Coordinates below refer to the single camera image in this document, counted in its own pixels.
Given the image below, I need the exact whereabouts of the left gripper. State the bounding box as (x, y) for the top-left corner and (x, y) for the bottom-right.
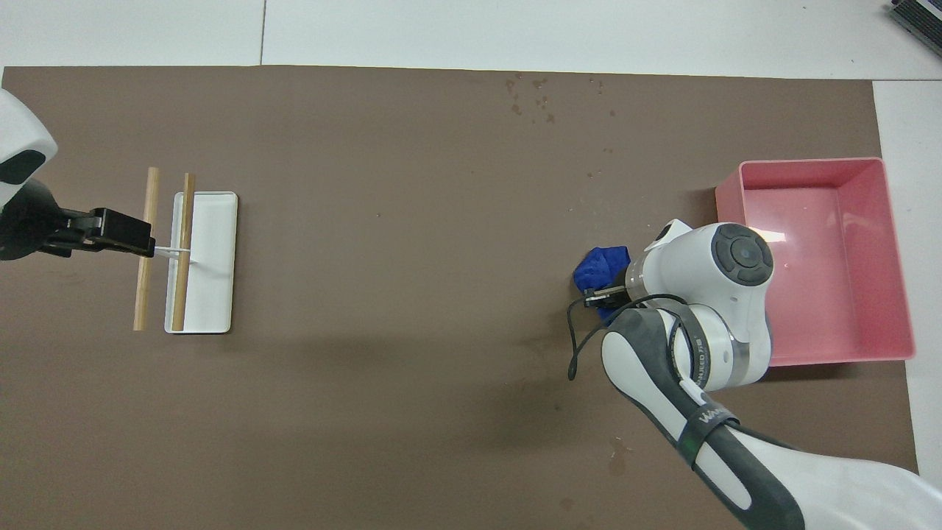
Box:
(0, 180), (73, 261)

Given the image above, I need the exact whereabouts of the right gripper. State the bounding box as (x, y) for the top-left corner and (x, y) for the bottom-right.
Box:
(605, 265), (631, 304)

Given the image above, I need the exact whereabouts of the blue towel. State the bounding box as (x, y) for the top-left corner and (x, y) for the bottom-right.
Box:
(573, 246), (631, 326)

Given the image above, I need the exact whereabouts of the wooden rod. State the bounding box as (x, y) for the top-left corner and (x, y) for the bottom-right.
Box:
(133, 167), (160, 331)
(171, 173), (196, 332)

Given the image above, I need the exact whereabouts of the white rectangular tray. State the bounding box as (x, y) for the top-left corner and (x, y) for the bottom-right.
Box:
(165, 191), (238, 335)

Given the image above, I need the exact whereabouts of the pink plastic bin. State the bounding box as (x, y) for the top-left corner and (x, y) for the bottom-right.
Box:
(715, 157), (916, 367)

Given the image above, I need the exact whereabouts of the dark grey ribbed device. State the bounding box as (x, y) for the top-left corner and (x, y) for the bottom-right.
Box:
(887, 0), (942, 38)

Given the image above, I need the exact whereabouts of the black cable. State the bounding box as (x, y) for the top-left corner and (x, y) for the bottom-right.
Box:
(567, 287), (690, 382)

